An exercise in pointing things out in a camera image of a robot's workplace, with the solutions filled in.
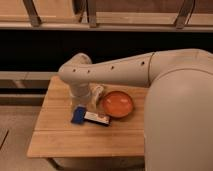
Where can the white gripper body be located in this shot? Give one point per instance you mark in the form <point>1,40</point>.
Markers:
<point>80,94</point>

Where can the orange ceramic bowl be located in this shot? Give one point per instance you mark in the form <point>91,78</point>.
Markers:
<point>117,104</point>

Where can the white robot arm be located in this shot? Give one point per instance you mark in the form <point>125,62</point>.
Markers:
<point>178,109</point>

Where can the white paper cup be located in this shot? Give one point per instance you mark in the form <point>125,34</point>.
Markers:
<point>97,92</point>

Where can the blue sponge block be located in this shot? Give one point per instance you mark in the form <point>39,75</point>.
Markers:
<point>78,115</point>

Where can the black white rectangular box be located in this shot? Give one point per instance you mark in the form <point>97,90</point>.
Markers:
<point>101,119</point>

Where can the wooden table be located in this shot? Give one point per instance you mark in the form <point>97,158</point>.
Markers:
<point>56,136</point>

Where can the metal shelf rack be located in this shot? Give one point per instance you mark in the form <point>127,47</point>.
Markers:
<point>108,15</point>

